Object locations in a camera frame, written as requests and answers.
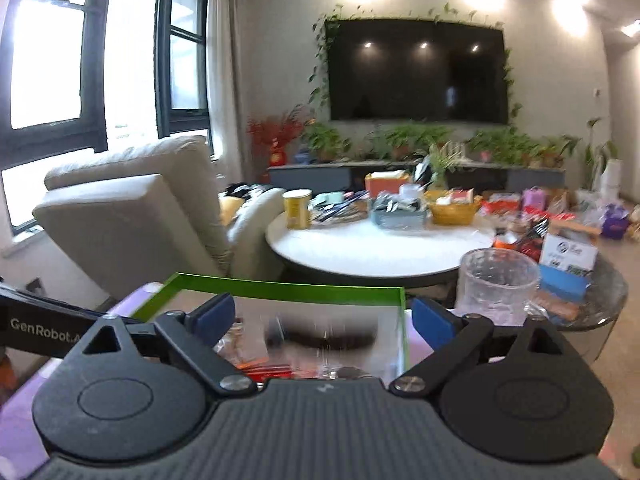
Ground red crispy snack bag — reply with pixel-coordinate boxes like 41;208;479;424
236;358;294;382

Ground clear glass mug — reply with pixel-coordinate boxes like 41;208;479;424
454;248;540;326

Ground round white coffee table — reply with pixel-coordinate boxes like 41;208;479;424
266;216;495;289

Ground green cardboard box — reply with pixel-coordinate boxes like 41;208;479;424
131;274;408;384

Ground yellow woven basket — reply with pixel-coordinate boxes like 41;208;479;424
424;190;482;226

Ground purple floral tablecloth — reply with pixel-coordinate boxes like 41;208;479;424
0;278;640;480

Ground white blue paper bag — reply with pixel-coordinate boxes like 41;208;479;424
538;234;598;301

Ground beige sofa armchair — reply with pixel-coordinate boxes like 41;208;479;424
32;136;283;299

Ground grey storage tray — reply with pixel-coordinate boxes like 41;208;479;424
370;192;427;231

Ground dark round side table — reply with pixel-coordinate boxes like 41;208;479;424
535;255;628;364

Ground yellow canister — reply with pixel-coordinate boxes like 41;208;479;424
282;188;312;230

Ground orange tissue box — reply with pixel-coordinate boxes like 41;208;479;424
364;170;410;198

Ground purple gift bag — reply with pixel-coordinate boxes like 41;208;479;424
601;204;630;240

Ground dark tv cabinet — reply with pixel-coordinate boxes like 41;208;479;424
267;159;568;195

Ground red flower decoration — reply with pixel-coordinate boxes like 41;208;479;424
247;104;309;167

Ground black wall television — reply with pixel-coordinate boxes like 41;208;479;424
324;18;509;125

